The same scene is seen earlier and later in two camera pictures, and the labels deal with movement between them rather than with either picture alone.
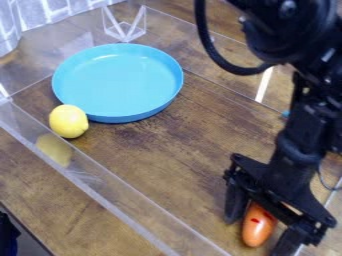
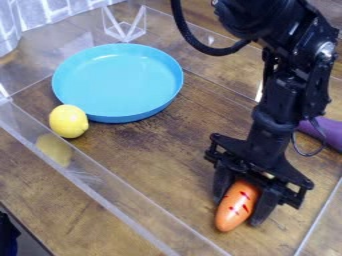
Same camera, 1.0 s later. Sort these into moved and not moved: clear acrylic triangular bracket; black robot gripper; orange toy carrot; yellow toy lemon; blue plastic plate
Moved: black robot gripper; orange toy carrot
Not moved: blue plastic plate; yellow toy lemon; clear acrylic triangular bracket
